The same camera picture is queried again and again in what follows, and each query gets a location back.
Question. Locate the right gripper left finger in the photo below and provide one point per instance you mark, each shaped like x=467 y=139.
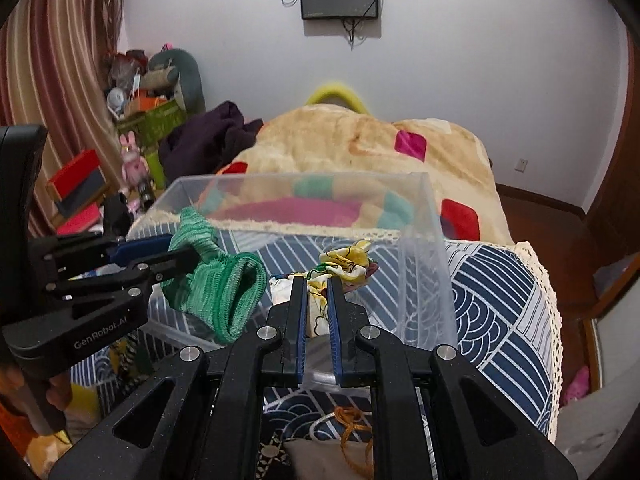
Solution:
x=198 y=416

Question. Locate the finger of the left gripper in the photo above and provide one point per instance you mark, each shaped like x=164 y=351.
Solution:
x=160 y=265
x=131 y=250

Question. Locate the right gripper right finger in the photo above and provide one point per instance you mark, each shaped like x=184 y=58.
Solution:
x=434 y=414

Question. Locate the green knitted sock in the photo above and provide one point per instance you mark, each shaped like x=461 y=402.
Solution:
x=223 y=289

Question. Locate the yellow white floral cloth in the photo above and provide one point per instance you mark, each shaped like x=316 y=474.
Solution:
x=351 y=264

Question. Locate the white drawstring pouch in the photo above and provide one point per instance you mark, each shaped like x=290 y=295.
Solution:
x=349 y=456

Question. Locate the person's left hand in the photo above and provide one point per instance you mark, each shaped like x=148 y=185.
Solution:
x=42 y=401

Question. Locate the red and grey boxes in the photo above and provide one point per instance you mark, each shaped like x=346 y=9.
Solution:
x=80 y=183

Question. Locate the pink bunny toy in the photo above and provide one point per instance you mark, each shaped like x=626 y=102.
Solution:
x=135 y=169

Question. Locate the blue white patterned bedspread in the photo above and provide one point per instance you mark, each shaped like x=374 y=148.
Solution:
x=503 y=330

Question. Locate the green cardboard box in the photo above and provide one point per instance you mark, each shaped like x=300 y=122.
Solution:
x=153 y=125

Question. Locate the dark purple garment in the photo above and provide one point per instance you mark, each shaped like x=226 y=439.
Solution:
x=207 y=142

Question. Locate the grey green plush dinosaur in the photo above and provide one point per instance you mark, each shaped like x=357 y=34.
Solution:
x=186 y=84

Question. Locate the clear plastic storage box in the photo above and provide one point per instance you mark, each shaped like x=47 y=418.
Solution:
x=290 y=220

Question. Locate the beige patchwork fleece blanket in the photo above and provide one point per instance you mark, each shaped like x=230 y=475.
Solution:
x=331 y=138

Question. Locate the striped pink brown curtain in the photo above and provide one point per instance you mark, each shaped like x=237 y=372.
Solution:
x=54 y=73

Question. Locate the yellow plush pillow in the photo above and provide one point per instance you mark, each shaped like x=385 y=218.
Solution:
x=335 y=91

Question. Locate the wall power socket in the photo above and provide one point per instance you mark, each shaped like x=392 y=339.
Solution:
x=521 y=165

